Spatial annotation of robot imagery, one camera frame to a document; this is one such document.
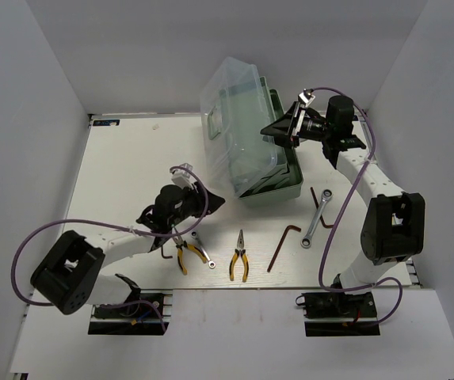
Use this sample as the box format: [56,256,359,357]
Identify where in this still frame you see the green toolbox with clear lid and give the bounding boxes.
[200,57,303,207]

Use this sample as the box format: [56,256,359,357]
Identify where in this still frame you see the yellow pliers left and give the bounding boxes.
[170,233,208,276]

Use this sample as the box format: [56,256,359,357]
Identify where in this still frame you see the large silver ratchet wrench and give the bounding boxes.
[300,189,333,249]

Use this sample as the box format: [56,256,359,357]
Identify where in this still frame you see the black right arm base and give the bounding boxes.
[295,291,380,337]

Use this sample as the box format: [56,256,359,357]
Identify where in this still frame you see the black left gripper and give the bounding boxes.
[169,180,227,227]

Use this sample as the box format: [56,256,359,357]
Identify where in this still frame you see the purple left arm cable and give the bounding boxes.
[10,164,212,333]

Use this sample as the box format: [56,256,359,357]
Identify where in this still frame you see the yellow pliers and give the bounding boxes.
[229,230,250,283]
[170,233,208,276]

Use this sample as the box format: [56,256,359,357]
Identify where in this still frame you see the small silver ratchet wrench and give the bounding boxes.
[191,231,216,269]

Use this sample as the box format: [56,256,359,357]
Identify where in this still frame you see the brown hex key right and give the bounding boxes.
[309,186,337,230]

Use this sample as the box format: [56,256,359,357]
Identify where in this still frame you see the long brown hex key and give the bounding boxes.
[266,225,301,272]

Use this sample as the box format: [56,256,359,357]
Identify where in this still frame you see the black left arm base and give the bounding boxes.
[88,291,173,336]

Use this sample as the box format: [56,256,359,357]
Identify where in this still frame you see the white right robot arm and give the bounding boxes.
[261,89,425,316]

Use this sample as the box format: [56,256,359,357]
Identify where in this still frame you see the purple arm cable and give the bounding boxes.
[318,86,404,327]
[10,164,212,333]

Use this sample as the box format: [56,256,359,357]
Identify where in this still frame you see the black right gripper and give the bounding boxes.
[260,101,332,150]

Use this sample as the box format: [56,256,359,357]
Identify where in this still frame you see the yellow pliers centre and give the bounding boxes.
[229,230,250,283]

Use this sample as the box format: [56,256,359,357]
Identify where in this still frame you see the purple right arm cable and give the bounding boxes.
[318,86,404,327]

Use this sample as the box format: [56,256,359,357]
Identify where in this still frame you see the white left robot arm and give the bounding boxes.
[30,182,225,316]

